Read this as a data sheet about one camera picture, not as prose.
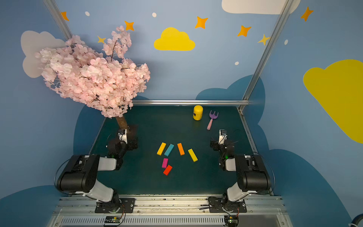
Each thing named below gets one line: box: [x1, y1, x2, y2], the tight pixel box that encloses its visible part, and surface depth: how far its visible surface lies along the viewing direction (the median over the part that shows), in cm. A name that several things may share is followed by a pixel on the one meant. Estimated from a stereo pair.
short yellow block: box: [187, 148, 199, 163], surface depth 95 cm
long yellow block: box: [156, 141, 167, 157], surface depth 98 cm
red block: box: [163, 164, 173, 176], surface depth 88 cm
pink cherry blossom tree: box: [34, 26, 151, 119], surface depth 67 cm
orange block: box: [176, 142, 185, 156], surface depth 98 cm
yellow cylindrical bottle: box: [192, 104, 204, 121], surface depth 110 cm
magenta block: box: [161, 157, 169, 169], surface depth 91 cm
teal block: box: [164, 143, 175, 157], surface depth 98 cm
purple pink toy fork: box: [207, 110, 219, 131], surface depth 117 cm
